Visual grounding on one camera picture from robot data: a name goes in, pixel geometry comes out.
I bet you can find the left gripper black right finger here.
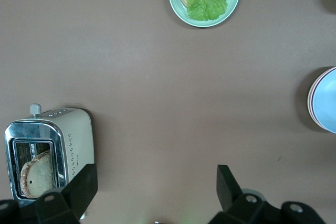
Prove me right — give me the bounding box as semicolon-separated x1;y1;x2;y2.
208;164;284;224

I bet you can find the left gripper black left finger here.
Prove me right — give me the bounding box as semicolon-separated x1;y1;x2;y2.
35;164;99;224

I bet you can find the blue shallow bowl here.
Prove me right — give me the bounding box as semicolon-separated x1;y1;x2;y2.
311;68;336;133

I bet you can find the toast slice in toaster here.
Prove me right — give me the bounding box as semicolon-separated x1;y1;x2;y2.
20;150;54;199

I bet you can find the beige and chrome toaster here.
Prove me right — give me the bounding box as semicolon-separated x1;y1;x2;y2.
4;103;96;204

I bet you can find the brown table cover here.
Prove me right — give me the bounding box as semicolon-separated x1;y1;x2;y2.
0;0;336;224

